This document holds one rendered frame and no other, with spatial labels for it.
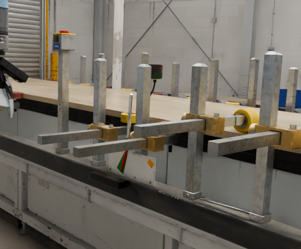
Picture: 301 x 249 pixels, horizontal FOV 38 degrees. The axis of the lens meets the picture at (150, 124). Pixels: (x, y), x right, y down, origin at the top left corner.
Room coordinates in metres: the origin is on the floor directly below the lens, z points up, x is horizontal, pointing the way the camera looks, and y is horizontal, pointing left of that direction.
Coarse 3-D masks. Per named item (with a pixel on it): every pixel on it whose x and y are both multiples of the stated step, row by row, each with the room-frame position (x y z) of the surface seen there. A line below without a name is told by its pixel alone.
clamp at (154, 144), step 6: (132, 132) 1.56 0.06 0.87; (150, 138) 1.48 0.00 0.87; (156, 138) 1.47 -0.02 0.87; (162, 138) 1.49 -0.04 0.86; (150, 144) 1.48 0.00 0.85; (156, 144) 1.47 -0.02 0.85; (162, 144) 1.49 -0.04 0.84; (150, 150) 1.47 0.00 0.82; (156, 150) 1.47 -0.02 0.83; (162, 150) 1.49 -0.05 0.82
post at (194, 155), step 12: (192, 72) 1.36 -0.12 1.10; (204, 72) 1.35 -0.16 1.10; (192, 84) 1.36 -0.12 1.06; (204, 84) 1.36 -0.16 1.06; (192, 96) 1.36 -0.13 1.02; (204, 96) 1.36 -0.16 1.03; (192, 108) 1.36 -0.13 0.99; (204, 108) 1.36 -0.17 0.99; (192, 132) 1.35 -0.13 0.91; (192, 144) 1.35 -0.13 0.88; (192, 156) 1.35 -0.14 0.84; (192, 168) 1.35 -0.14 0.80; (192, 180) 1.35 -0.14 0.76; (192, 192) 1.34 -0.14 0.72
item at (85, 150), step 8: (168, 136) 1.56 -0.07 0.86; (176, 136) 1.59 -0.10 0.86; (96, 144) 1.36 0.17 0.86; (104, 144) 1.37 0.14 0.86; (112, 144) 1.38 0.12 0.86; (120, 144) 1.41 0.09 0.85; (128, 144) 1.43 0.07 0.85; (136, 144) 1.45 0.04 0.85; (144, 144) 1.48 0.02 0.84; (80, 152) 1.30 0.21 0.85; (88, 152) 1.32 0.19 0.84; (96, 152) 1.34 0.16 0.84; (104, 152) 1.36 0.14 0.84; (112, 152) 1.38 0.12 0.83
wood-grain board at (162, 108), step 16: (32, 80) 3.69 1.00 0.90; (32, 96) 2.45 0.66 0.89; (48, 96) 2.40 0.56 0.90; (80, 96) 2.47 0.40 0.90; (112, 96) 2.55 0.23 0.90; (128, 96) 2.59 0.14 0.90; (160, 96) 2.68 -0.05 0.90; (112, 112) 1.94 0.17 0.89; (160, 112) 1.92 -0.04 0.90; (176, 112) 1.94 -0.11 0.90; (208, 112) 1.99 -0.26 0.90; (224, 112) 2.02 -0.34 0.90; (288, 112) 2.13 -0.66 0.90
